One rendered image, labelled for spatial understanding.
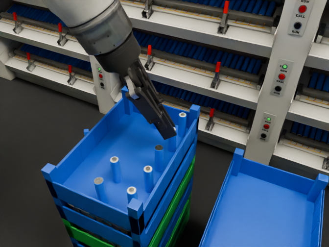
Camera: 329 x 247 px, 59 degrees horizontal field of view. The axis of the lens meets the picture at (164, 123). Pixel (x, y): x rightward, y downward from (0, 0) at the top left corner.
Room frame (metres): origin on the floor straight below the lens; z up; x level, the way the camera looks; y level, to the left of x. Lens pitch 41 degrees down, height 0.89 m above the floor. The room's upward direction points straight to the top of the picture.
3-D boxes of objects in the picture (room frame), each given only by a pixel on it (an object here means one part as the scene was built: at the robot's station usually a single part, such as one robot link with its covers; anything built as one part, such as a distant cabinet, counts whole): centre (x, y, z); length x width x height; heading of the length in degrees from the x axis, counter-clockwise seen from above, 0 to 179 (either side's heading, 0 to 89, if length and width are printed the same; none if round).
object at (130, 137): (0.44, 0.07, 0.44); 0.30 x 0.20 x 0.08; 155
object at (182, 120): (0.52, -0.04, 0.44); 0.02 x 0.02 x 0.06
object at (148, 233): (0.44, 0.07, 0.36); 0.30 x 0.20 x 0.08; 155
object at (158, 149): (0.41, 0.01, 0.44); 0.02 x 0.02 x 0.06
